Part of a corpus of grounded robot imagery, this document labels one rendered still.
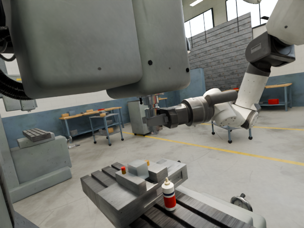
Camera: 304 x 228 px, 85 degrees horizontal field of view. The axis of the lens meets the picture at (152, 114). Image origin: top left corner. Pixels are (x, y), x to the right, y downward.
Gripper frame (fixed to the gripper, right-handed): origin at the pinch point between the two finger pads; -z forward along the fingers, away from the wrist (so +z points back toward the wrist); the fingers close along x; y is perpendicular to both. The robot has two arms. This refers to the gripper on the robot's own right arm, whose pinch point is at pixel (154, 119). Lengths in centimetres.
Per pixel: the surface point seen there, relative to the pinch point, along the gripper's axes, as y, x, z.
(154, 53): -16.9, 11.2, -0.3
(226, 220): 31.9, 10.3, 14.4
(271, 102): 97, -409, 546
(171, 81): -10.3, 9.3, 3.6
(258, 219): 52, -3, 40
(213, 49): -156, -653, 516
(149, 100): -6.2, 2.2, -0.8
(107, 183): 31.6, -30.7, -19.7
